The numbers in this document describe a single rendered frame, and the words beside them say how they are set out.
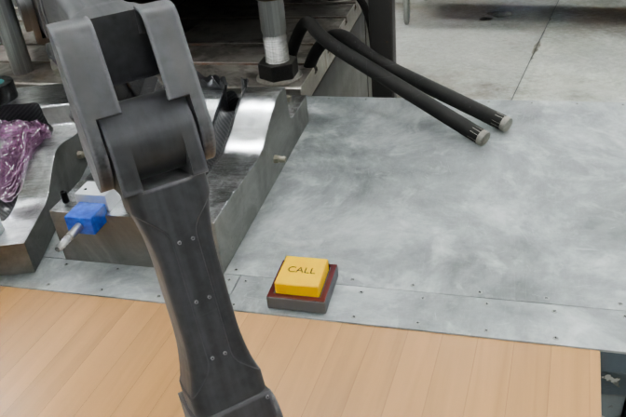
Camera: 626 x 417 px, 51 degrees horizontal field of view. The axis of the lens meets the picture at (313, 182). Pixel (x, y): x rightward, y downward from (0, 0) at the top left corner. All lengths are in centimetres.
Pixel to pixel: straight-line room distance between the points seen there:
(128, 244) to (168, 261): 49
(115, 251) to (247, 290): 22
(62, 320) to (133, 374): 16
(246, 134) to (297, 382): 47
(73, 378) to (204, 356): 36
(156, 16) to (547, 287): 63
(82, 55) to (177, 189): 12
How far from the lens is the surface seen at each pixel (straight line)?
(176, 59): 50
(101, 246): 103
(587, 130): 133
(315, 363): 82
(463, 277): 93
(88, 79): 49
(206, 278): 53
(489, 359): 82
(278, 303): 88
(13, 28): 196
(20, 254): 107
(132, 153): 49
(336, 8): 216
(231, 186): 100
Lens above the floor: 139
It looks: 31 degrees down
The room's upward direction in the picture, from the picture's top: 6 degrees counter-clockwise
